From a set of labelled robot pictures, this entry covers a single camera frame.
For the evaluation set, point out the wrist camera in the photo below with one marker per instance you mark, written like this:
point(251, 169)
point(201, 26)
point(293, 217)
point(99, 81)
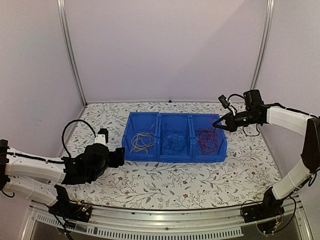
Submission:
point(102, 136)
point(227, 105)

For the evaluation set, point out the aluminium front rail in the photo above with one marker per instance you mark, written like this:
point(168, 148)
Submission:
point(222, 223)

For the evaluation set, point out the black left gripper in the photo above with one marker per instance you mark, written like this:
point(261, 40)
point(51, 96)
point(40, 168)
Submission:
point(117, 157)

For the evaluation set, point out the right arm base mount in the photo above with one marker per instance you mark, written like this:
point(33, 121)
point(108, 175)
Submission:
point(270, 207)

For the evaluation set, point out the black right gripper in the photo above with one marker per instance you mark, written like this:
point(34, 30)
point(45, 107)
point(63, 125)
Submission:
point(231, 125)

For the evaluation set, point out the right aluminium corner post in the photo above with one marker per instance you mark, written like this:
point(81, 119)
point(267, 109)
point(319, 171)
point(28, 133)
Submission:
point(266, 29)

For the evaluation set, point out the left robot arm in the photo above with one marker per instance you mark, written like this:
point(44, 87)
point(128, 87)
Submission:
point(42, 179)

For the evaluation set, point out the aluminium corner post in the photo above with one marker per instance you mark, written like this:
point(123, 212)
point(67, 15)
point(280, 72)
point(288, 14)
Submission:
point(266, 29)
point(61, 7)

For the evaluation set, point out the left aluminium corner post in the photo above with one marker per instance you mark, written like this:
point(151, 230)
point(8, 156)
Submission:
point(61, 7)

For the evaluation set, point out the blue plastic bin near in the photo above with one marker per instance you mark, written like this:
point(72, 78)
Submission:
point(210, 143)

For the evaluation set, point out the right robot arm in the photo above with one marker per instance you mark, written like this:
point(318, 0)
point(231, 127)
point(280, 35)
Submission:
point(307, 125)

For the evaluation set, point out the blue plastic bin far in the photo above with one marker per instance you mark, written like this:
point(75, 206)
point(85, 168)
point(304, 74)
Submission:
point(140, 136)

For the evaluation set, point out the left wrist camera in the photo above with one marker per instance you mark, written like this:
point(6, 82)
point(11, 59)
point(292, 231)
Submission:
point(102, 136)

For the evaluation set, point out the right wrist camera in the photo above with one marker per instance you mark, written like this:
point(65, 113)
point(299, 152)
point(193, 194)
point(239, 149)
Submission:
point(227, 105)

